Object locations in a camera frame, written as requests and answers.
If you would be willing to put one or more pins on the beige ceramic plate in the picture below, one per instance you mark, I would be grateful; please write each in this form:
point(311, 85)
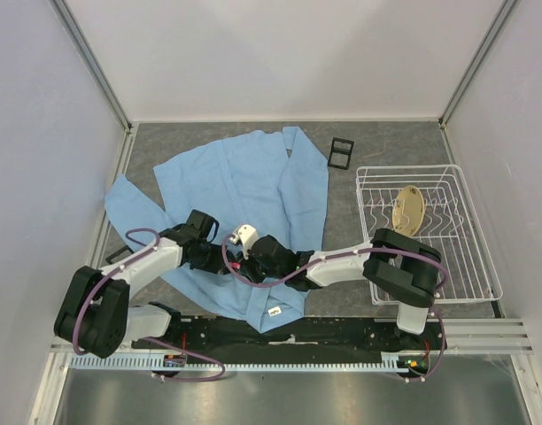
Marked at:
point(408, 211)

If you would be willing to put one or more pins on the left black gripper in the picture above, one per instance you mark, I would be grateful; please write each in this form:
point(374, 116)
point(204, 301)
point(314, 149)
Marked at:
point(216, 266)

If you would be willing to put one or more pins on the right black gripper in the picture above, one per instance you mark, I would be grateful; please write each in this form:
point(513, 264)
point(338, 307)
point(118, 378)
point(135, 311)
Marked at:
point(247, 268)

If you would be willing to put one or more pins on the black plastic frame left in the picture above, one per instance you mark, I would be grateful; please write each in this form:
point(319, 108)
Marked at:
point(111, 259)

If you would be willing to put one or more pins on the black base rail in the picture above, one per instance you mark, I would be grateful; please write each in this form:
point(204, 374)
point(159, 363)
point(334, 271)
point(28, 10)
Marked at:
point(315, 340)

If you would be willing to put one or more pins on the white wire dish rack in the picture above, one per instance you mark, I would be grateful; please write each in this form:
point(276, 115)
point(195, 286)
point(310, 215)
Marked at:
point(448, 225)

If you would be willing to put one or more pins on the black plastic frame back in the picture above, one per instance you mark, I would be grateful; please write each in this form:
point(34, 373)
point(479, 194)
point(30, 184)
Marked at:
point(340, 153)

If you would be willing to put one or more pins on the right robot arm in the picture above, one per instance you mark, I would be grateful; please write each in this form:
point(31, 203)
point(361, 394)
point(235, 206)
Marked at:
point(407, 270)

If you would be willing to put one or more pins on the black plastic frame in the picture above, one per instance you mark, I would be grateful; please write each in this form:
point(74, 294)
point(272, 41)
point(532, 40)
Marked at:
point(111, 259)
point(340, 153)

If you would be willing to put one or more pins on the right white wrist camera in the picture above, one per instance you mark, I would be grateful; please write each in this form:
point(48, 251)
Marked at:
point(245, 235)

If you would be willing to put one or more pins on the light blue shirt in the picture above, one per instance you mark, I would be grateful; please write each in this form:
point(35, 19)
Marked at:
point(276, 182)

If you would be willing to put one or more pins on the white slotted cable duct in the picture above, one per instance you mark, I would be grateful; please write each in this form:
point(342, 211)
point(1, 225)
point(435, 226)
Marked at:
point(159, 362)

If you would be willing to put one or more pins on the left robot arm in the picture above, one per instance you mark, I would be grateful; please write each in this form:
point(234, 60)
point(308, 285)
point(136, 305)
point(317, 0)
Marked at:
point(95, 315)

